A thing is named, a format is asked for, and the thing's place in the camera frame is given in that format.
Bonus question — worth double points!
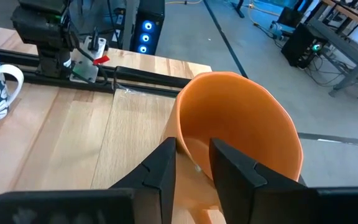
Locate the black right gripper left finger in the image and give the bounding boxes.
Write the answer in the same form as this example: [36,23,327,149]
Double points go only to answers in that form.
[0,136,177,224]

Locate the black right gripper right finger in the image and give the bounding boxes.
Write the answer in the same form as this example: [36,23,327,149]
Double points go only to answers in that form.
[209,138,358,224]

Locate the orange mug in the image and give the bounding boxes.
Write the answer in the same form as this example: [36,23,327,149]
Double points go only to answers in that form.
[163,71,304,224]

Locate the red tag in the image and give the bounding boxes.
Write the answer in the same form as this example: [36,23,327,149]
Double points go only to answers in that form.
[92,55,111,66]

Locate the small black computer case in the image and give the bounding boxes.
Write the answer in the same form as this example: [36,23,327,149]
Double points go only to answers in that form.
[280,23,329,69]

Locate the wooden desk grey legs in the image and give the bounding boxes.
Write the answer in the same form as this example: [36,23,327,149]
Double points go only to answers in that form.
[306,0,358,98]

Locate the computer tower blue ring lights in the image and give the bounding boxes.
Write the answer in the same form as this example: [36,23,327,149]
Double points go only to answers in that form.
[129,0,166,55]

